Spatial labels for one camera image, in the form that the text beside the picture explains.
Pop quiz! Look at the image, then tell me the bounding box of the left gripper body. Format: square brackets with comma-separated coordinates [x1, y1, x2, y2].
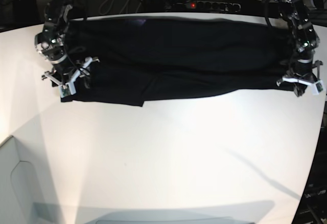
[292, 59, 317, 96]

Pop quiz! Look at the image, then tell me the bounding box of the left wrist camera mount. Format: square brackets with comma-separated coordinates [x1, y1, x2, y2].
[276, 60, 326, 95]

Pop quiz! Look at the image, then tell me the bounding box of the black box on floor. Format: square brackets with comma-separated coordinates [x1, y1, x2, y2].
[12, 0, 40, 24]

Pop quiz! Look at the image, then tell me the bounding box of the black T-shirt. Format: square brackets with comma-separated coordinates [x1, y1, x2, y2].
[61, 18, 306, 107]

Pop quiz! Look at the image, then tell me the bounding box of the black power strip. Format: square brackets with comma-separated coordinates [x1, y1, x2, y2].
[167, 1, 241, 14]

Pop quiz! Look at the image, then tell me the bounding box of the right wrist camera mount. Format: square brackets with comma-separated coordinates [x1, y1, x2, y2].
[40, 57, 100, 98]

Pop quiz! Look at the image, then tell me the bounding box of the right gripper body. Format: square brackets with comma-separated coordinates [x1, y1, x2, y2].
[50, 55, 88, 89]

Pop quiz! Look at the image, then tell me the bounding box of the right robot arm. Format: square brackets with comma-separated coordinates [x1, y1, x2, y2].
[35, 0, 78, 85]

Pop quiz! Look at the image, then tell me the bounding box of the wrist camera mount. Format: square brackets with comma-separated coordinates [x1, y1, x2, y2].
[40, 57, 100, 98]
[276, 60, 326, 95]

